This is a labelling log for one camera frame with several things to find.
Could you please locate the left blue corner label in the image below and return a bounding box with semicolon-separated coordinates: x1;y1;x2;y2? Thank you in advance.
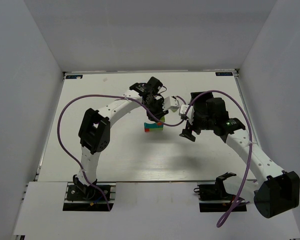
65;74;83;79

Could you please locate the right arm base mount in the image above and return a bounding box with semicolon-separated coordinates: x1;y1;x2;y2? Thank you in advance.
193;172;242;213

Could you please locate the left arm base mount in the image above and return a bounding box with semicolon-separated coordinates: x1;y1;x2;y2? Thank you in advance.
62;183;116;212

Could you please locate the blue corner label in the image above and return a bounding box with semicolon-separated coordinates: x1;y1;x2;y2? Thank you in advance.
65;74;83;79
215;72;233;77

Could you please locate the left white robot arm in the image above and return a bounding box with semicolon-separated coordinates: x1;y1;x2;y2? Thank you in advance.
73;76;168;199

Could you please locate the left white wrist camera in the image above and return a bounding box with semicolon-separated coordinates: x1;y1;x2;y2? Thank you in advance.
162;96;180;111

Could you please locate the long green block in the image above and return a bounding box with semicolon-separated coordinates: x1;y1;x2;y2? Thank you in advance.
149;126;164;132

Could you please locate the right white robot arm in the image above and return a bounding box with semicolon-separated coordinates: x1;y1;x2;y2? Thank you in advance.
179;92;300;219

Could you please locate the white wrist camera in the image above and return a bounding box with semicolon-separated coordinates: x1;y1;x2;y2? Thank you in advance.
162;96;180;111
178;104;194;121

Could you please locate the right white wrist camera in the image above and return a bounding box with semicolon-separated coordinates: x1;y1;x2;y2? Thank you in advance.
178;104;194;121

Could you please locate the right blue corner label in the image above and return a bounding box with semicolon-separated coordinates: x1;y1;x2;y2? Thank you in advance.
215;72;233;77

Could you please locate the teal arch block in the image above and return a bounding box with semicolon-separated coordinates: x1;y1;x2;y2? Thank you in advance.
144;122;158;129

